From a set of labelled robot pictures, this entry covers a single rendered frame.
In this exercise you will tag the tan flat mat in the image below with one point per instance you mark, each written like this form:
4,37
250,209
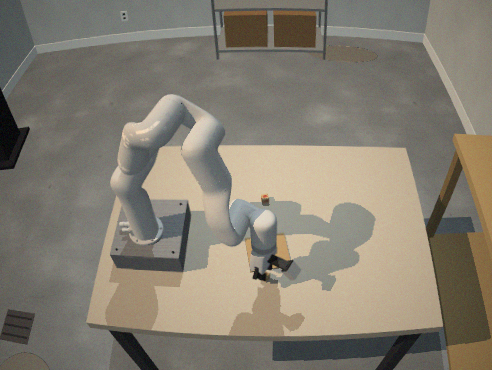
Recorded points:
282,250

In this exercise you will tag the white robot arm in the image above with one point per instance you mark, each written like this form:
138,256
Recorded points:
200,152

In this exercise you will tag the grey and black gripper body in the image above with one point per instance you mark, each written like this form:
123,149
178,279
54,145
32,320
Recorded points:
260,261

